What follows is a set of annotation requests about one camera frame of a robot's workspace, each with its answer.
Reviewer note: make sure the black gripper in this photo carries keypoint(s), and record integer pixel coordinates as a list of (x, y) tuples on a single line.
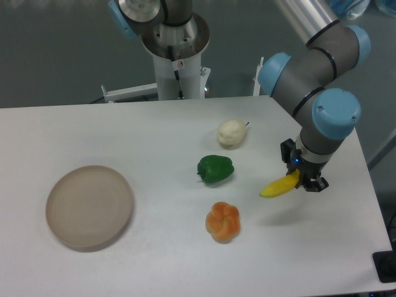
[(310, 176)]

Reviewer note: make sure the yellow banana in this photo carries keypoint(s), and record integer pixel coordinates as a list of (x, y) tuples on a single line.
[(281, 186)]

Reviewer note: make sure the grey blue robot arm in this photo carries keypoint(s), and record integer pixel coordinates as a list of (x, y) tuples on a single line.
[(299, 85)]

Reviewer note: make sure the white pear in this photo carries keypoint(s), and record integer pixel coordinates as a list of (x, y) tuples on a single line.
[(231, 132)]

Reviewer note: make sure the green bell pepper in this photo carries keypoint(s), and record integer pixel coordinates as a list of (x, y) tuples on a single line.
[(214, 168)]

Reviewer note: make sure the orange knotted bread roll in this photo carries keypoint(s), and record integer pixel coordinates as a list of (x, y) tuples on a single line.
[(223, 222)]

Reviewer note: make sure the black device at table edge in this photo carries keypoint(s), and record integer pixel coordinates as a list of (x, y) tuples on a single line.
[(384, 262)]

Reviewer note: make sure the blue plastic bag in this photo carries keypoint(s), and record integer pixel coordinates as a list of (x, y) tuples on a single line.
[(348, 9)]

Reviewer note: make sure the beige round plate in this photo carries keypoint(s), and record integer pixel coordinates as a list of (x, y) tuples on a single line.
[(89, 208)]

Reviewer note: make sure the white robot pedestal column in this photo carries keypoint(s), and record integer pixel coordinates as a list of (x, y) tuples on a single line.
[(176, 54)]

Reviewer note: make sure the white metal mounting bracket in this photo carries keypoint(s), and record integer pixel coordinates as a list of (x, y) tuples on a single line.
[(129, 93)]

